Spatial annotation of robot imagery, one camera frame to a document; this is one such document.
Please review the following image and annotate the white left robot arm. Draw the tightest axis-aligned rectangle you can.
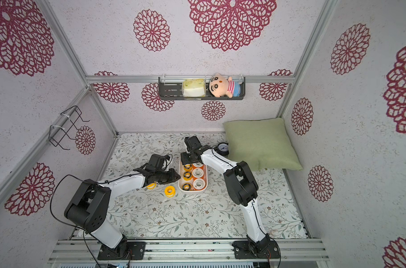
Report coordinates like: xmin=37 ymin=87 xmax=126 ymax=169
xmin=64 ymin=154 xmax=180 ymax=260

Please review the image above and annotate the orange white tape roll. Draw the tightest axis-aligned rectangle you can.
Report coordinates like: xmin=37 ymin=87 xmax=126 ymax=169
xmin=193 ymin=163 xmax=204 ymax=168
xmin=192 ymin=168 xmax=205 ymax=179
xmin=193 ymin=179 xmax=206 ymax=191

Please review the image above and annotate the black wire wall rack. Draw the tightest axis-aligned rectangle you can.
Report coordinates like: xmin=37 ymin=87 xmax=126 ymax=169
xmin=48 ymin=105 xmax=89 ymax=151

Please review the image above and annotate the green square pillow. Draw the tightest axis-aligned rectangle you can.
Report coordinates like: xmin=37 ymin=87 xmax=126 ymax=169
xmin=223 ymin=118 xmax=302 ymax=172

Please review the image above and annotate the black yellow tape roll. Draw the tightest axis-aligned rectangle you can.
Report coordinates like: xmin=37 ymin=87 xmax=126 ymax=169
xmin=181 ymin=183 xmax=192 ymax=191
xmin=183 ymin=172 xmax=193 ymax=181

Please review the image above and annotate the black wall shelf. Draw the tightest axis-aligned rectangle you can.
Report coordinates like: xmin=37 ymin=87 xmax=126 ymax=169
xmin=158 ymin=76 xmax=246 ymax=101

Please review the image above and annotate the cartoon boy plush doll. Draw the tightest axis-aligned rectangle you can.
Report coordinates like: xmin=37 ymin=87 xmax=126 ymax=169
xmin=209 ymin=74 xmax=242 ymax=98

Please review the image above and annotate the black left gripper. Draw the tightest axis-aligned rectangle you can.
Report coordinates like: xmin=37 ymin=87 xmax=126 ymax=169
xmin=155 ymin=168 xmax=182 ymax=185

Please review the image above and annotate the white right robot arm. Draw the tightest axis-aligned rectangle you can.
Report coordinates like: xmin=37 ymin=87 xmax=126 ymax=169
xmin=181 ymin=136 xmax=281 ymax=260

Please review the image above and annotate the black round alarm clock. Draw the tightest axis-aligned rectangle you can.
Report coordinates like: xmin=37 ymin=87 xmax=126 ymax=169
xmin=215 ymin=142 xmax=229 ymax=156

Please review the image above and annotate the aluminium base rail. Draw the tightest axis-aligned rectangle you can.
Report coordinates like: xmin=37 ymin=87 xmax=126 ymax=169
xmin=47 ymin=239 xmax=329 ymax=265

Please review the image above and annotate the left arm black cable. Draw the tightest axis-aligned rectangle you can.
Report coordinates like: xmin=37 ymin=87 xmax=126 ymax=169
xmin=49 ymin=153 xmax=174 ymax=268

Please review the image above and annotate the white plastic storage box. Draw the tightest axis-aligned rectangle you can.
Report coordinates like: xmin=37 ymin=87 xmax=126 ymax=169
xmin=177 ymin=162 xmax=208 ymax=194

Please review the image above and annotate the yellow-green sponge pack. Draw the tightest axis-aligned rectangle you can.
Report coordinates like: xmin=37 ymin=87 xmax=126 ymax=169
xmin=182 ymin=79 xmax=206 ymax=98

